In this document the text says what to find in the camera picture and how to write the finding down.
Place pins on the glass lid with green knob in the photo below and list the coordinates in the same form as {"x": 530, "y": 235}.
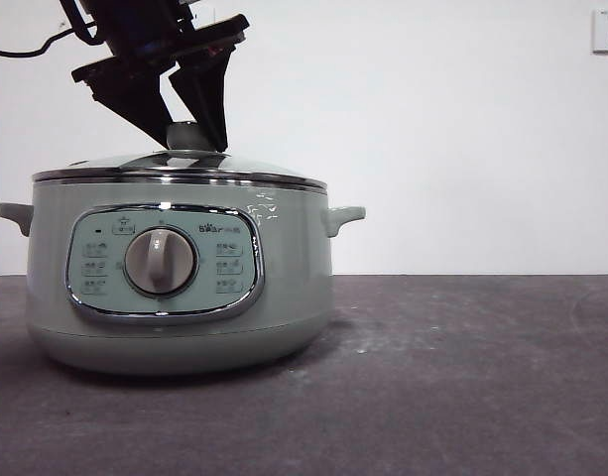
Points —
{"x": 135, "y": 166}

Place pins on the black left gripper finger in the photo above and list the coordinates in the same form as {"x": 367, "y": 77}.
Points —
{"x": 204, "y": 89}
{"x": 135, "y": 104}

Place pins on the pale green electric cooking pot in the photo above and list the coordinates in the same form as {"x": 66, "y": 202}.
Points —
{"x": 283, "y": 277}

